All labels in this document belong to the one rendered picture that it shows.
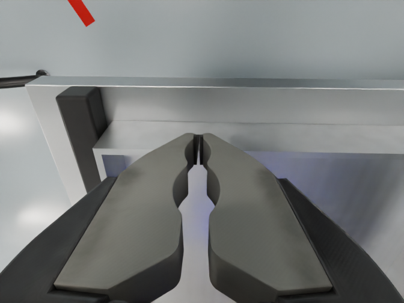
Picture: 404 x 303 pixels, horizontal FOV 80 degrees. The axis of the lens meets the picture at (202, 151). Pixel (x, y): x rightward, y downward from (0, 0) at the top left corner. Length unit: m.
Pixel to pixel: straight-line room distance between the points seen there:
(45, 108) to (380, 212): 0.27
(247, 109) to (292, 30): 0.93
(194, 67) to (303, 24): 0.44
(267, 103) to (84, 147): 0.12
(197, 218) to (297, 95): 0.13
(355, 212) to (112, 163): 0.20
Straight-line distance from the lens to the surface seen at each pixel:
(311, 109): 0.18
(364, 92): 0.19
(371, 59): 1.25
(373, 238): 0.29
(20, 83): 1.21
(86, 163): 0.17
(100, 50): 1.12
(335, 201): 0.23
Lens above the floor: 1.03
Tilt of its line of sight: 57 degrees down
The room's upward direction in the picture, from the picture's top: 179 degrees counter-clockwise
